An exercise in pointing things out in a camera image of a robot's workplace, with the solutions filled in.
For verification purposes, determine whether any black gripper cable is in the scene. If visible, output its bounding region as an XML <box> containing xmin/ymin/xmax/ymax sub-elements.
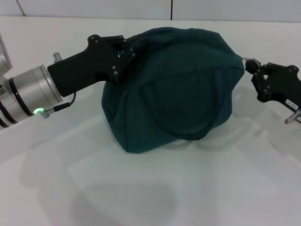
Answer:
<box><xmin>284</xmin><ymin>109</ymin><xmax>301</xmax><ymax>125</ymax></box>
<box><xmin>42</xmin><ymin>92</ymin><xmax>76</xmax><ymax>119</ymax></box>

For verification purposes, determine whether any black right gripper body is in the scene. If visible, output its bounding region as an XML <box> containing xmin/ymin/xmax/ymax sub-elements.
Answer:
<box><xmin>258</xmin><ymin>65</ymin><xmax>301</xmax><ymax>111</ymax></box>

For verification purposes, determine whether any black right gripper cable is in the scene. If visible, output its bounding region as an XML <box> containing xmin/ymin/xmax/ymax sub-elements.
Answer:
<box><xmin>284</xmin><ymin>109</ymin><xmax>301</xmax><ymax>125</ymax></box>

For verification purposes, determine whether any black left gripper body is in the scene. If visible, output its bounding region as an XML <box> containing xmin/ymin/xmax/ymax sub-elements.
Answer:
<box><xmin>47</xmin><ymin>34</ymin><xmax>121</xmax><ymax>97</ymax></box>

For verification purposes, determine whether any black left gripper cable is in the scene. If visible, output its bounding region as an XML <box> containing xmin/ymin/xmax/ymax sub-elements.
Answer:
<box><xmin>42</xmin><ymin>92</ymin><xmax>76</xmax><ymax>119</ymax></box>

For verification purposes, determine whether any teal blue lunch bag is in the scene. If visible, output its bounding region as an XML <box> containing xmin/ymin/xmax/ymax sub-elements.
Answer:
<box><xmin>101</xmin><ymin>26</ymin><xmax>245</xmax><ymax>154</ymax></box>

